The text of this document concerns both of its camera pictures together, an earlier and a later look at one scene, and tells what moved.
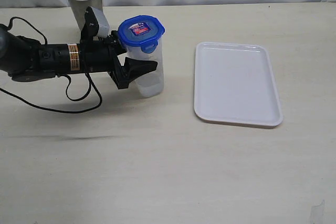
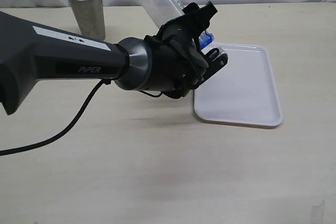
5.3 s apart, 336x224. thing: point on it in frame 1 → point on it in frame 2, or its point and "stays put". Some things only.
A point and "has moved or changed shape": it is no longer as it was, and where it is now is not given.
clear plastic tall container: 151,84 has moved or changed shape
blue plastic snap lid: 143,30 → 205,39
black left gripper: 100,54 → 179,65
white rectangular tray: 234,84 stays put
